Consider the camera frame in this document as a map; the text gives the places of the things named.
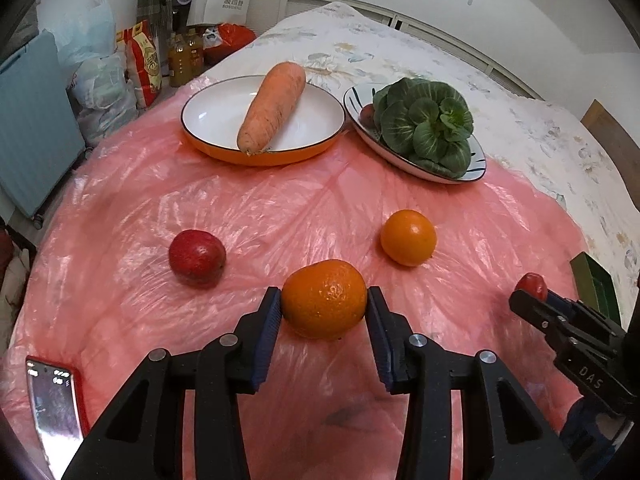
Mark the striped white plate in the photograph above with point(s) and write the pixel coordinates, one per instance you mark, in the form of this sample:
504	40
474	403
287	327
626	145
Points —
357	101

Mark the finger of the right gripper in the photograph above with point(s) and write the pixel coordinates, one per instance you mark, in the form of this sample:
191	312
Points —
533	311

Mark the red plastic bag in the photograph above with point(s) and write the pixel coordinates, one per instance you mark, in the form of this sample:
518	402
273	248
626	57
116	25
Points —
223	40

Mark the right blue white gloved hand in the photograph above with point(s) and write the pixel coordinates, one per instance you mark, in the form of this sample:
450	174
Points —
591	436

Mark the wooden headboard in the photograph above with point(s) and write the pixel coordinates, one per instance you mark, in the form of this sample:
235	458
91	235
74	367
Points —
615	140

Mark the carrot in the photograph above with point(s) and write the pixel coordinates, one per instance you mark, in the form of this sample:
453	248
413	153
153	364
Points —
274	103

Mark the light blue suitcase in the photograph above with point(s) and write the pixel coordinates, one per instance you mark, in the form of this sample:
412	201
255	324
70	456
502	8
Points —
40	138

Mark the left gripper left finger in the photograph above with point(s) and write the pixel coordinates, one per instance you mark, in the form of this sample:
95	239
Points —
257	332

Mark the orange white plate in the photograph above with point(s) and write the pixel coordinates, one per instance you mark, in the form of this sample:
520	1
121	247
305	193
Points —
211	120

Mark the white cardboard box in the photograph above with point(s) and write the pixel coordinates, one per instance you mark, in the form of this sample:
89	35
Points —
214	12

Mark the oil bottle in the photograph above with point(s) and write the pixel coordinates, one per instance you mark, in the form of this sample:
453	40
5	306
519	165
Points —
179	61
196	49

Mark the smartphone red case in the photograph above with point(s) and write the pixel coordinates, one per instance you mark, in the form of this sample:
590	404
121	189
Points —
59	418

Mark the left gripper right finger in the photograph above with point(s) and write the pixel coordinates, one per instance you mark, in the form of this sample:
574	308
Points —
388	332

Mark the green tray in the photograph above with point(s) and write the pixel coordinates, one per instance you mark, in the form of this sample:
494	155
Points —
595	286

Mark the pink plastic sheet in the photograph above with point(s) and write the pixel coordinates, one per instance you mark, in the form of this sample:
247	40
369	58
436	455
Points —
102	295

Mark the red yellow rice bag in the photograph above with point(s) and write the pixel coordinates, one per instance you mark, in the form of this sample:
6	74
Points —
142	66

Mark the small orange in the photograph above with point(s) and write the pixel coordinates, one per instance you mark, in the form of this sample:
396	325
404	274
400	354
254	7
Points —
408	238

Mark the clear plastic bags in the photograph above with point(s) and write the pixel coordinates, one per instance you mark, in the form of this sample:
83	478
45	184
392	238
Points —
93	67

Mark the green leafy vegetable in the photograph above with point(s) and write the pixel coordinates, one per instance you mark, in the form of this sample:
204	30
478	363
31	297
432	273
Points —
426	122

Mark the small red apple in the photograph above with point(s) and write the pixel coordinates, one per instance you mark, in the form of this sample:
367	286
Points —
534	285

